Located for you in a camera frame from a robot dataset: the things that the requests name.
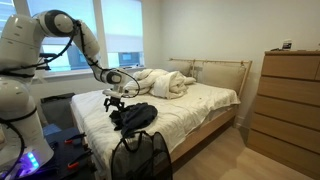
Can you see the light wooden dresser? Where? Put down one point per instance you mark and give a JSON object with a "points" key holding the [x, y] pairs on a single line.
{"points": [[286, 110]]}

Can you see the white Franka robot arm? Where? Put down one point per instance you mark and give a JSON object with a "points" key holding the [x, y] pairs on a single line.
{"points": [[13, 100]]}

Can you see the black socks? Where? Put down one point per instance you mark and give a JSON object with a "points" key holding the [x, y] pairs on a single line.
{"points": [[116, 119]]}

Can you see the white crumpled duvet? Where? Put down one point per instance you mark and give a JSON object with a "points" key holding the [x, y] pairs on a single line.
{"points": [[166, 83]]}

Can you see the dark navy crumpled garment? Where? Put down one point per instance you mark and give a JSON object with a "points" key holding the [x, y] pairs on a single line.
{"points": [[140, 115]]}

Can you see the dark grey case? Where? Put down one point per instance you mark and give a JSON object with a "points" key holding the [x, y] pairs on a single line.
{"points": [[58, 106]]}

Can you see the window with white frame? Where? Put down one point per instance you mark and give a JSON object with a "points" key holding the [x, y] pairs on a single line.
{"points": [[123, 23]]}

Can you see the small dark labelled box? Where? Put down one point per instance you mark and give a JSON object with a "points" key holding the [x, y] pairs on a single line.
{"points": [[287, 45]]}

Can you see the black robot table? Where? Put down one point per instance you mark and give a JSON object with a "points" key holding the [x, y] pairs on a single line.
{"points": [[68, 155]]}

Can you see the blue box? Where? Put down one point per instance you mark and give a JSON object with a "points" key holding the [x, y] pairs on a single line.
{"points": [[51, 129]]}

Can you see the black camera on mount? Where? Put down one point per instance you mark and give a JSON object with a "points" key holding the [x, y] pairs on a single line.
{"points": [[46, 55]]}

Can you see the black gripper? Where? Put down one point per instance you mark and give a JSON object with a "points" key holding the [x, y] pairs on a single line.
{"points": [[115, 102]]}

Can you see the black mesh laundry bag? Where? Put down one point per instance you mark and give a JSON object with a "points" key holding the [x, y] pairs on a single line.
{"points": [[140, 160]]}

